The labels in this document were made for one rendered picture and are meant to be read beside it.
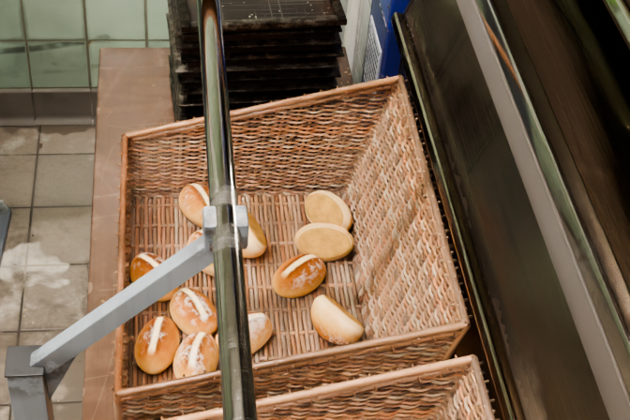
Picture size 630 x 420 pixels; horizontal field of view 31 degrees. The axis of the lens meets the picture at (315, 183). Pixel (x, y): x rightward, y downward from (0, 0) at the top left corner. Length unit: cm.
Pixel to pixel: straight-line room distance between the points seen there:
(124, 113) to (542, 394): 118
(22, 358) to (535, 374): 58
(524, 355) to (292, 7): 85
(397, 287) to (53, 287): 114
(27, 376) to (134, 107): 101
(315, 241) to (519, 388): 65
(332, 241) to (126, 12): 121
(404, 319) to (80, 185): 141
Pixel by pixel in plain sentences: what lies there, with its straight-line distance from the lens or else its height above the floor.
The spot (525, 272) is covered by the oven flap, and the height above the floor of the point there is 101.
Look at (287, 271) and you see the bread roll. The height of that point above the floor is 64.
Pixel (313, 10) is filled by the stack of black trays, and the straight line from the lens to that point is 194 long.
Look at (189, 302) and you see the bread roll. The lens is 176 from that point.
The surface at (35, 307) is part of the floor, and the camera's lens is 264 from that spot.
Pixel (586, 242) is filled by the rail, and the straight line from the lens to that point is 78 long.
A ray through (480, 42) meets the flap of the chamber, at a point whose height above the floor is 141.
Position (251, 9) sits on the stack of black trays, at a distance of 193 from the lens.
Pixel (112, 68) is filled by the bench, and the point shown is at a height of 58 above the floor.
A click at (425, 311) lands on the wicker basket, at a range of 162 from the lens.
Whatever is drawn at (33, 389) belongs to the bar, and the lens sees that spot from 132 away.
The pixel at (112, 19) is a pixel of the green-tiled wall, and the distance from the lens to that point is 293.
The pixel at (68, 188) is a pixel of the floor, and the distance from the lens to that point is 291.
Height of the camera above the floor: 197
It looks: 42 degrees down
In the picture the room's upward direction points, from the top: 6 degrees clockwise
